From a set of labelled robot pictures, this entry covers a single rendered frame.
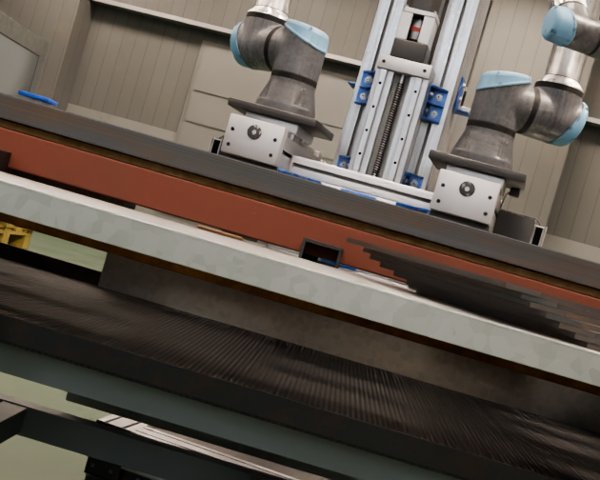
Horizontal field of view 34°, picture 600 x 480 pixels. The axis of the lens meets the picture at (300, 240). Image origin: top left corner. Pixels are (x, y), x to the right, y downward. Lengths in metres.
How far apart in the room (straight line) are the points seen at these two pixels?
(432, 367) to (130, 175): 0.97
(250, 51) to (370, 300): 1.62
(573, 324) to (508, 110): 1.36
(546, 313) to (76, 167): 0.63
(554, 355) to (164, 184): 0.56
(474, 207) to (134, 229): 1.28
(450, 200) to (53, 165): 1.07
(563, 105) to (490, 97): 0.18
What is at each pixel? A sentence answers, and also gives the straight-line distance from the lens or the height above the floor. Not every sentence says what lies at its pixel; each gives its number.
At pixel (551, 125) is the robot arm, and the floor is 1.18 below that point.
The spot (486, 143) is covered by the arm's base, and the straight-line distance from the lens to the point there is 2.27.
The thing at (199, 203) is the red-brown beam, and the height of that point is 0.78.
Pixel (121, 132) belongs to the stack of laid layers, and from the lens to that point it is 1.28.
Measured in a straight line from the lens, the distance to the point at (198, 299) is 2.05.
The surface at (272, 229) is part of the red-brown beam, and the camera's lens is 1.24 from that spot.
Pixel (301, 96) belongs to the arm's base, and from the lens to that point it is 2.37.
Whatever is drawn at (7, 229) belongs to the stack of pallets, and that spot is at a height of 0.25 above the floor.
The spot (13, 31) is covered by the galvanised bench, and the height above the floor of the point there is 1.03.
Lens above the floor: 0.79
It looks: 1 degrees down
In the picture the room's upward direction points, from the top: 16 degrees clockwise
